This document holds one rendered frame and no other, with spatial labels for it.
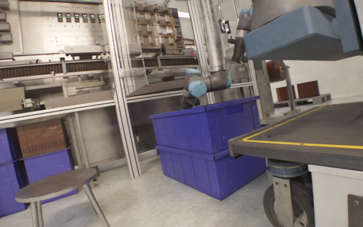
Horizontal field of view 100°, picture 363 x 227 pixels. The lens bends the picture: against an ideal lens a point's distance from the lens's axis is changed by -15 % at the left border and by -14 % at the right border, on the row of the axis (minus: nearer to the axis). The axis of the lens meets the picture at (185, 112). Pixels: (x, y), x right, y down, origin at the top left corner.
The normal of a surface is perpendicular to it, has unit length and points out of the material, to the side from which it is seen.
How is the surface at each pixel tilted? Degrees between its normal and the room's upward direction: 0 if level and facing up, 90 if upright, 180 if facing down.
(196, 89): 121
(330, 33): 90
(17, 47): 90
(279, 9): 90
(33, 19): 90
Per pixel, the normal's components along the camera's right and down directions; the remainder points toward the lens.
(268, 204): -0.81, 0.18
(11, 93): 0.48, -0.26
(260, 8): -0.94, -0.16
